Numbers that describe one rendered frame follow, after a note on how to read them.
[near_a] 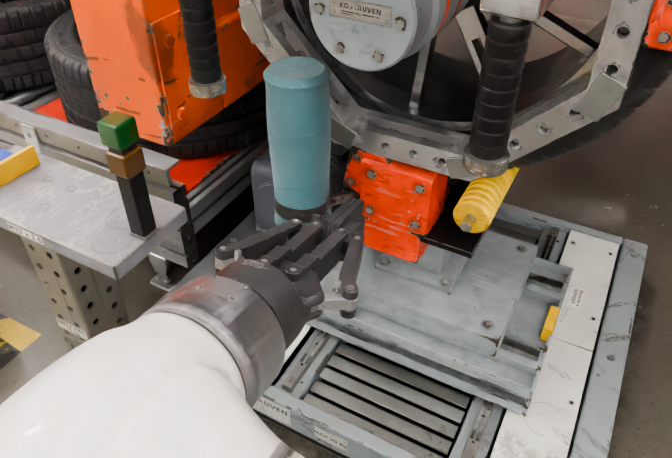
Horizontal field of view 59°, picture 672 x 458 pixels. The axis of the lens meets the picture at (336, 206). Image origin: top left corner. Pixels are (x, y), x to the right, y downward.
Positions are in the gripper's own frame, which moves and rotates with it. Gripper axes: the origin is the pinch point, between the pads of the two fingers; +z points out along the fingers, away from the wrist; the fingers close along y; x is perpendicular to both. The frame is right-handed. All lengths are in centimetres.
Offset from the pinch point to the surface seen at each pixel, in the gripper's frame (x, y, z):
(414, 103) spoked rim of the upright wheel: -3.2, 5.2, 41.9
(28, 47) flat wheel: 11, 127, 77
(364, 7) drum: -19.3, 4.6, 11.5
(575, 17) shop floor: -4, -10, 283
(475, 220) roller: 10.5, -8.9, 33.9
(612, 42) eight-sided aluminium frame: -18.3, -20.2, 24.7
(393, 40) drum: -16.4, 1.1, 12.0
